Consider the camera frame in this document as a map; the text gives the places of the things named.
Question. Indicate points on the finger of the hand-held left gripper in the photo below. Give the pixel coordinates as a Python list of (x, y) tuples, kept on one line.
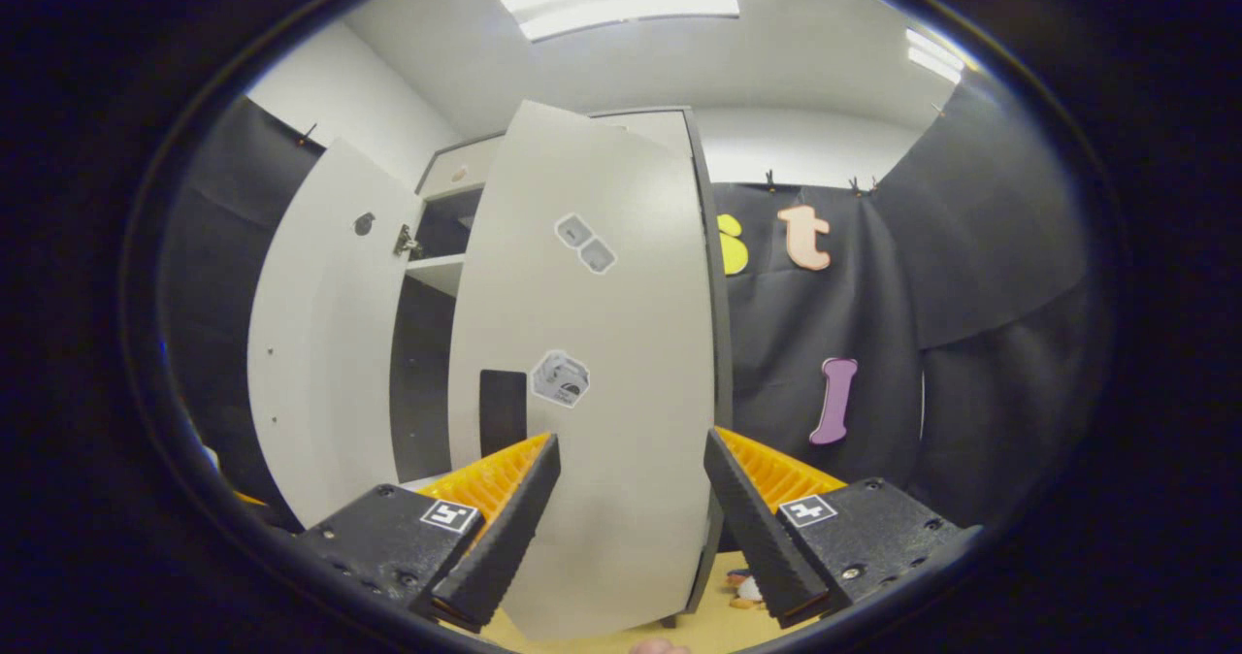
[(247, 499)]

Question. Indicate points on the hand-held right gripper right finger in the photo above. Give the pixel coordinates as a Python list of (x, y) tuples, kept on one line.
[(757, 528)]

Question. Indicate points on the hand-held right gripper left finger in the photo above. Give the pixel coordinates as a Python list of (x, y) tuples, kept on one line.
[(505, 538)]

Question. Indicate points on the white cabinet door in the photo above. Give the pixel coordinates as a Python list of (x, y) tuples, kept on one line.
[(631, 343), (330, 343)]

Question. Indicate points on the white cabinet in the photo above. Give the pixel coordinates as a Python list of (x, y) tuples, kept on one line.
[(435, 271)]

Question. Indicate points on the penguin plush toy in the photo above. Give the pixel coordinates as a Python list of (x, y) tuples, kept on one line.
[(747, 591)]

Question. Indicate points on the black backdrop cloth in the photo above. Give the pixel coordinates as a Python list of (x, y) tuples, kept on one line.
[(990, 276)]

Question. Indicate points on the small ceiling light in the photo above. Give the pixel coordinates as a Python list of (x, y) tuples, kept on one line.
[(933, 55)]

